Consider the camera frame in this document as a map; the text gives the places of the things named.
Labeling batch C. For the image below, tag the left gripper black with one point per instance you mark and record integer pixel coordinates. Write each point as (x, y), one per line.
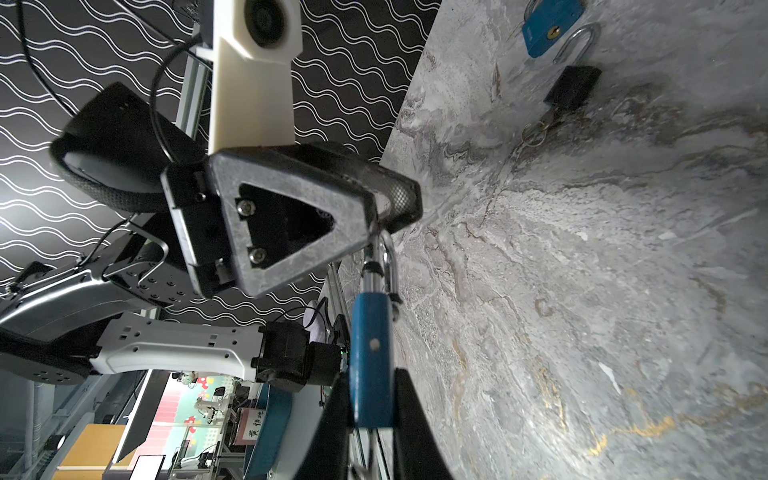
(287, 210)

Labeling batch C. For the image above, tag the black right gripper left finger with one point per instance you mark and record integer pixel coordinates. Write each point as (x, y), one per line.
(328, 453)

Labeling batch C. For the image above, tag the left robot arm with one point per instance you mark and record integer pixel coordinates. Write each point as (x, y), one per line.
(60, 326)

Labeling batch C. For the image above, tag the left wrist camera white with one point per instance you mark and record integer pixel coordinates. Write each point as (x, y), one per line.
(254, 45)

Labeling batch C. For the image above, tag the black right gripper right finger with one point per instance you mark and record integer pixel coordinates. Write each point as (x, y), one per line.
(415, 452)

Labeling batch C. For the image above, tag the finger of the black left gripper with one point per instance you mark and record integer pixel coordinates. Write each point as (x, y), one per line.
(404, 198)

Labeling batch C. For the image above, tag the blue padlock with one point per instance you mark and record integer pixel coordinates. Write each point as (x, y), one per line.
(372, 384)
(545, 21)

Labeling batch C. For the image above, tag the aluminium frame post left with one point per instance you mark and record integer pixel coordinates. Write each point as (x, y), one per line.
(194, 87)

